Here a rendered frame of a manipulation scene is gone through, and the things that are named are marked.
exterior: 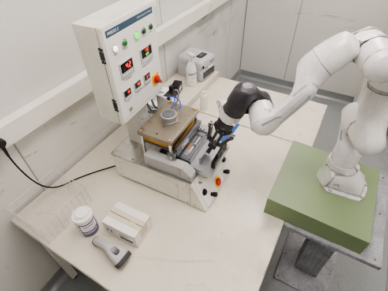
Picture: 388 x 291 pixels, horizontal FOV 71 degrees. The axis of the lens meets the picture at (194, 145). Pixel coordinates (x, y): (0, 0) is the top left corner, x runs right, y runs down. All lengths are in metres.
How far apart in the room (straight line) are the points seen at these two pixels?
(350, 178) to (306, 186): 0.19
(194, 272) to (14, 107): 1.04
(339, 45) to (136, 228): 1.02
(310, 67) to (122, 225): 0.96
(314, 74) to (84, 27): 0.78
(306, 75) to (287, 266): 1.46
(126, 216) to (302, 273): 1.31
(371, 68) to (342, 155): 0.45
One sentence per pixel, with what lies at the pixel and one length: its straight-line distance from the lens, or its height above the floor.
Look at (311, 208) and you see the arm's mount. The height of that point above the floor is 0.86.
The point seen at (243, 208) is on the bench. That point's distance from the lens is 1.40.
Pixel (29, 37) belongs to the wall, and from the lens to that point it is 1.40.
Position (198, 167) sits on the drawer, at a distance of 1.26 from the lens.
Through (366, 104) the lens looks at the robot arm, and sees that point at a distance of 1.15.
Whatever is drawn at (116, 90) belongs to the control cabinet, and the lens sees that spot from 1.14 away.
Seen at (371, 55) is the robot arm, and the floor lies 1.54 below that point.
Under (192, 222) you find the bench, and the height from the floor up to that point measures 0.75.
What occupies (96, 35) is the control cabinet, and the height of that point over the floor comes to 1.54.
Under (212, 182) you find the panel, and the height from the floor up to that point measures 0.82.
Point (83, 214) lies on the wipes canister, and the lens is 1.29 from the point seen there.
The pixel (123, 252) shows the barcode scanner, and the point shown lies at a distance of 1.25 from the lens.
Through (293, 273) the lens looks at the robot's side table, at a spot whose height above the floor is 0.01.
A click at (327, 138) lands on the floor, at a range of 3.11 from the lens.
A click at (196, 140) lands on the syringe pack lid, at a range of 1.33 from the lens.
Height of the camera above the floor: 1.91
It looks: 44 degrees down
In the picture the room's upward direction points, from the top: 2 degrees counter-clockwise
